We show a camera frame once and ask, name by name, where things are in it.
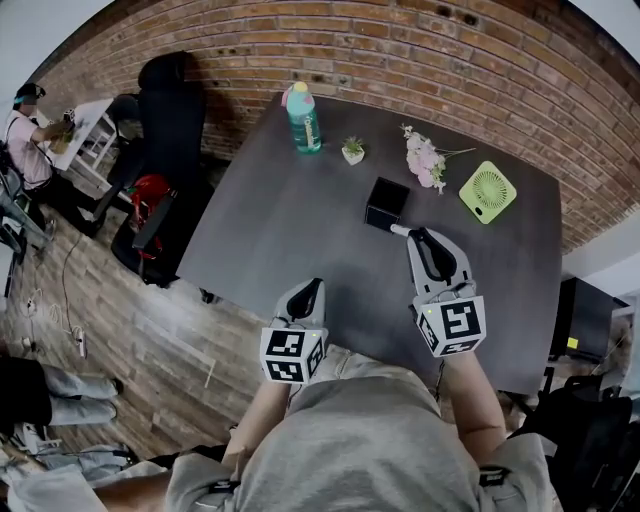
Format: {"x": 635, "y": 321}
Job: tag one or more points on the pink artificial flower bunch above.
{"x": 424, "y": 162}

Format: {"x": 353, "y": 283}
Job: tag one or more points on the small black box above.
{"x": 387, "y": 202}

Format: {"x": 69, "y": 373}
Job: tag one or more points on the person's left forearm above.
{"x": 260, "y": 420}

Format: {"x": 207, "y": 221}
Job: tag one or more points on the white power strip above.
{"x": 80, "y": 342}

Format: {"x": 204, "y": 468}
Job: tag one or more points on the cardboard box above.
{"x": 62, "y": 142}

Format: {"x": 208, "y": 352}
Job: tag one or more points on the black office chair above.
{"x": 172, "y": 125}

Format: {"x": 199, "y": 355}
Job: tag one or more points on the small white table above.
{"x": 90, "y": 117}

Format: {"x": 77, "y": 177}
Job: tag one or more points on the teal water bottle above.
{"x": 304, "y": 125}

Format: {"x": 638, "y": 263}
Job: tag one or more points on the black cabinet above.
{"x": 585, "y": 315}

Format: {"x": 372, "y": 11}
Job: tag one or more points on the person's grey shirt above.
{"x": 360, "y": 440}

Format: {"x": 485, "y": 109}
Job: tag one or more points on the small plant white pot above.
{"x": 353, "y": 154}

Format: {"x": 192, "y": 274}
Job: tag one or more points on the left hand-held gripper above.
{"x": 292, "y": 352}

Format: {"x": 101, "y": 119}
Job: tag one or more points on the black desk chair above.
{"x": 590, "y": 440}

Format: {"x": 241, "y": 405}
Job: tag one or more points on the green portable fan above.
{"x": 487, "y": 192}

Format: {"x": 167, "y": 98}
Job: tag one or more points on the person's right forearm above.
{"x": 475, "y": 400}

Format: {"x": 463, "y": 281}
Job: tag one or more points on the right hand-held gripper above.
{"x": 455, "y": 322}

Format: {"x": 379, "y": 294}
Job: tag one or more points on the red bag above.
{"x": 150, "y": 192}

